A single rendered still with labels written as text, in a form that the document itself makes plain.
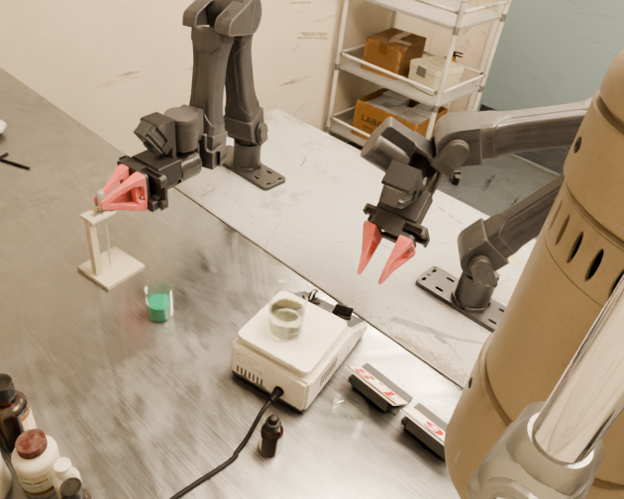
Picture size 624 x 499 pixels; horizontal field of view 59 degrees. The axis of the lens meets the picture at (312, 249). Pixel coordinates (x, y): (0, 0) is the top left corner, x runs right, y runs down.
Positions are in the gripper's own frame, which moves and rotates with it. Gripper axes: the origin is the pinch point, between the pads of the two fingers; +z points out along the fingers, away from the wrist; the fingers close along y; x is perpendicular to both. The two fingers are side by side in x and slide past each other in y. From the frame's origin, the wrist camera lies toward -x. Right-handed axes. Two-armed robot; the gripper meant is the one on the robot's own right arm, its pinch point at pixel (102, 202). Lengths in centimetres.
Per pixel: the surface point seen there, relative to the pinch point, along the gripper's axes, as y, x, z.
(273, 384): 38.6, 10.8, 3.2
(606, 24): 24, 16, -296
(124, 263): 1.1, 13.4, -1.9
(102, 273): 0.5, 13.4, 2.3
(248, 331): 32.4, 5.4, 1.9
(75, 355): 11.7, 14.2, 15.9
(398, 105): -52, 68, -228
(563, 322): 66, -38, 26
